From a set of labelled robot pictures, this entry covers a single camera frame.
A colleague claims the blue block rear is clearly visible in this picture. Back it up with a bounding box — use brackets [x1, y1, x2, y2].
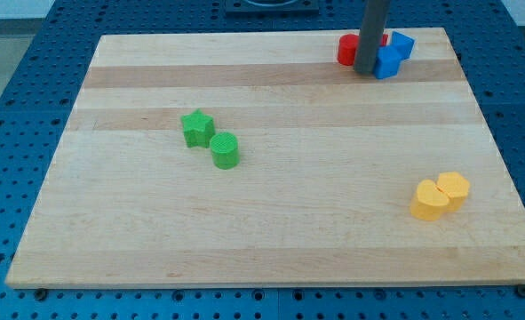
[390, 31, 415, 60]

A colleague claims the green cylinder block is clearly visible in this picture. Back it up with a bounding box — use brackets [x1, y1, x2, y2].
[210, 132, 240, 170]

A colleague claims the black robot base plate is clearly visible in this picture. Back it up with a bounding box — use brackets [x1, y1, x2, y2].
[223, 0, 320, 15]

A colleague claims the green star block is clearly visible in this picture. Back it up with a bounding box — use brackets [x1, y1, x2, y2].
[180, 109, 215, 148]

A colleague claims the blue block front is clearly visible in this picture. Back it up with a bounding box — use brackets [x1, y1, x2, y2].
[373, 46, 402, 79]

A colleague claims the yellow heart block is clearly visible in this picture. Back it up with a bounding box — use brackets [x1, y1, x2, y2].
[410, 180, 450, 221]

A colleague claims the blue block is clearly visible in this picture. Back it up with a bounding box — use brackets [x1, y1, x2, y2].
[373, 46, 402, 79]
[390, 31, 415, 60]

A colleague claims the red cylinder block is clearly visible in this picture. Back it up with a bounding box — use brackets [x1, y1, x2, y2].
[337, 34, 360, 66]

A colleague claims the yellow hexagon block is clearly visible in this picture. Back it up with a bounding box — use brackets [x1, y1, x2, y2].
[436, 172, 470, 212]

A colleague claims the red block behind rod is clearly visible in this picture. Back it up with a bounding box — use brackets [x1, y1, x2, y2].
[380, 34, 388, 46]

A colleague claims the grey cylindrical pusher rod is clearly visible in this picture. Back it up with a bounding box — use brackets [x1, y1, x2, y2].
[354, 0, 391, 75]

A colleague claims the wooden board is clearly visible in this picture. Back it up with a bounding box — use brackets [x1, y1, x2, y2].
[5, 28, 525, 289]

